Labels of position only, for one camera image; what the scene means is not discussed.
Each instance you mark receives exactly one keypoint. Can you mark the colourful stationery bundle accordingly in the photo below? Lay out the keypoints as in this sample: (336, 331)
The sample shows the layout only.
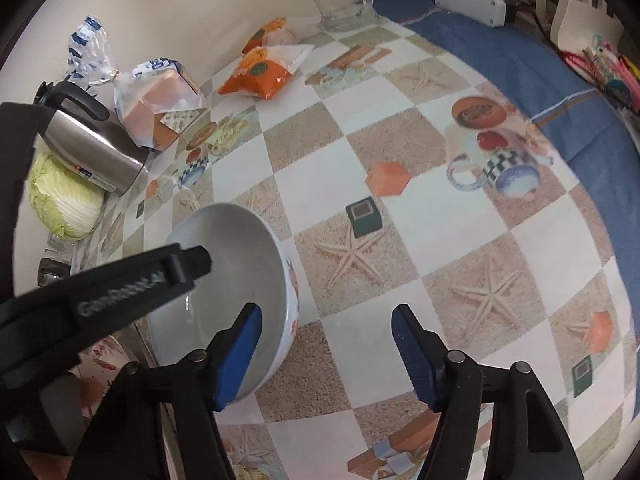
(605, 70)

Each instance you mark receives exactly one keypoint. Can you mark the orange snack packet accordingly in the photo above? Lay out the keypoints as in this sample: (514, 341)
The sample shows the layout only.
(265, 32)
(260, 75)

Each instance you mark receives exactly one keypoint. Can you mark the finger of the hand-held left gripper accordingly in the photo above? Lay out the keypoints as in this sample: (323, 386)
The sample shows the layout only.
(192, 264)

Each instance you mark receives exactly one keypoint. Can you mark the napa cabbage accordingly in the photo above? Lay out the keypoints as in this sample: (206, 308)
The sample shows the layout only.
(65, 205)

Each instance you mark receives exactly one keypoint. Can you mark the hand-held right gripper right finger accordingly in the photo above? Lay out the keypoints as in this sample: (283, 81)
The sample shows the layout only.
(415, 355)

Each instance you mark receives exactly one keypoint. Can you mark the bagged sliced bread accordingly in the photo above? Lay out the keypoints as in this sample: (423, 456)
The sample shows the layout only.
(150, 100)

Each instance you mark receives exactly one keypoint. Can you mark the white oval tray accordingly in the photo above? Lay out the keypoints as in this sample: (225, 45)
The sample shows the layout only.
(60, 247)

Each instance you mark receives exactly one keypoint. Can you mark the white power strip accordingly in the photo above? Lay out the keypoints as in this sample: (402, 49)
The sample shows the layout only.
(470, 2)

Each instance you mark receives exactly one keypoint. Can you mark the white cutout chair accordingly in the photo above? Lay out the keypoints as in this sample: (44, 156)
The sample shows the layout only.
(565, 25)

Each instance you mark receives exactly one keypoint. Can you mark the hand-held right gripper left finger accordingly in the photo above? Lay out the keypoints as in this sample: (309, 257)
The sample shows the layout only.
(240, 355)

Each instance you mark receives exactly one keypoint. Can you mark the pale blue bowl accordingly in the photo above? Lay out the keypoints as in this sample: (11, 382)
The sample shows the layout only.
(235, 260)

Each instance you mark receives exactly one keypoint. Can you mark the stainless steel thermos jug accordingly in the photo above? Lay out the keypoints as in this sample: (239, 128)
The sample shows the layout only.
(95, 150)

